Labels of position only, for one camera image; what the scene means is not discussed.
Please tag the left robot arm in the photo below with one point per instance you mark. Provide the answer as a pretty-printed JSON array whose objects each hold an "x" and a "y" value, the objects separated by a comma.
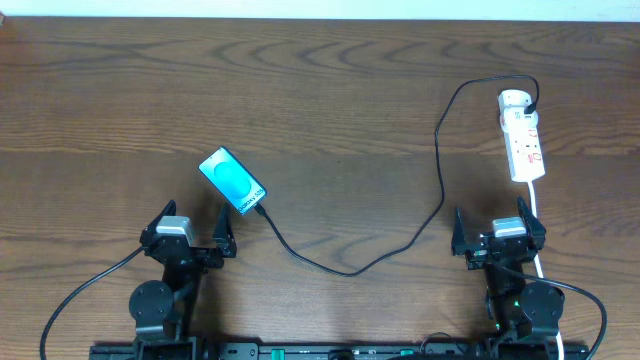
[{"x": 162, "y": 309}]

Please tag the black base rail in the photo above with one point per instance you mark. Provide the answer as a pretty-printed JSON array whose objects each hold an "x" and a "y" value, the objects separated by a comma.
[{"x": 252, "y": 351}]

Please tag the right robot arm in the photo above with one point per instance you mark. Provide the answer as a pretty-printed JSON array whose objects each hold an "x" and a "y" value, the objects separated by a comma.
[{"x": 526, "y": 312}]

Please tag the Galaxy smartphone cyan screen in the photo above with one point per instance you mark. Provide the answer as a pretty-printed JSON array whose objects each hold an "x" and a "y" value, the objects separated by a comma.
[{"x": 231, "y": 178}]

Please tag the white USB charger adapter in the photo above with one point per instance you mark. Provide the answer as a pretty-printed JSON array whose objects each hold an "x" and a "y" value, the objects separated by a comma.
[{"x": 514, "y": 119}]

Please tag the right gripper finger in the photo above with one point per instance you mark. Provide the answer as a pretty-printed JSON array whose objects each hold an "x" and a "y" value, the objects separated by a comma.
[
  {"x": 458, "y": 241},
  {"x": 536, "y": 232}
]

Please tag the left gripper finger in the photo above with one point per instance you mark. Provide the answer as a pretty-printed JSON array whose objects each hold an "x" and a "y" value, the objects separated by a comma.
[
  {"x": 150, "y": 230},
  {"x": 223, "y": 234}
]

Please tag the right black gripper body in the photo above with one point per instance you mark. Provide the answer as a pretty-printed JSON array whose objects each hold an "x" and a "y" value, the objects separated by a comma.
[{"x": 477, "y": 256}]

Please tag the white power strip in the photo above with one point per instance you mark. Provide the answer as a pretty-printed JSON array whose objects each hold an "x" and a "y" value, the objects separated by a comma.
[{"x": 523, "y": 148}]

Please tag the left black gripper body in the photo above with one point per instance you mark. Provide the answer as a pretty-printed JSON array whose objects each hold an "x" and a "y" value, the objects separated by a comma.
[{"x": 207, "y": 262}]

